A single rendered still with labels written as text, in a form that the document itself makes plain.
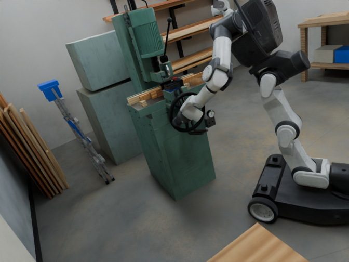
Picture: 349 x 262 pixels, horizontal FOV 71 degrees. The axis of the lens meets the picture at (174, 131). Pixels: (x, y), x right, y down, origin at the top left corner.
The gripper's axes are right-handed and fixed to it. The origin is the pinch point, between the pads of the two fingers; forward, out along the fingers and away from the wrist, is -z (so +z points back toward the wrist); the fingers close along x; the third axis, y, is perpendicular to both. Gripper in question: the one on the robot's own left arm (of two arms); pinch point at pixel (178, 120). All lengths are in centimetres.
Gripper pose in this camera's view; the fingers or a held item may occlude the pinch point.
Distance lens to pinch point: 160.4
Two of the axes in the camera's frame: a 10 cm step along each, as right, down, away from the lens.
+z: 2.8, -1.9, -9.4
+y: -6.1, -7.9, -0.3
